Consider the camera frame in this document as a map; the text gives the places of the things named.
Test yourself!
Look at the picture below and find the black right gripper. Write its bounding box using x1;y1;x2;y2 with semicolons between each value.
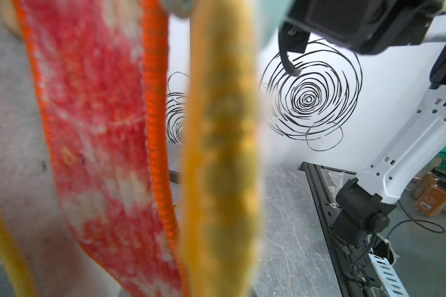
278;0;446;76

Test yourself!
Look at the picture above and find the red insole orange trim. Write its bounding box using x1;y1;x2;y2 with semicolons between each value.
14;1;184;297

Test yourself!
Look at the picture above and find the white insole orange trim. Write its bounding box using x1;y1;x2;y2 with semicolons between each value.
0;15;121;297

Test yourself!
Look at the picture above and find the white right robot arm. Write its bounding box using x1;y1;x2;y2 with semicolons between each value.
278;1;446;246

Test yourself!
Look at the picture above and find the white insole yellow trim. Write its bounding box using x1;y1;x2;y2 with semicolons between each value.
0;215;39;297

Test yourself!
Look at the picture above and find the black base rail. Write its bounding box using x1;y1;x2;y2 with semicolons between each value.
301;162;381;297

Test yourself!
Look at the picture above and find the grey slotted cable duct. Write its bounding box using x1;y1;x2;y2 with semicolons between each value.
369;254;409;297

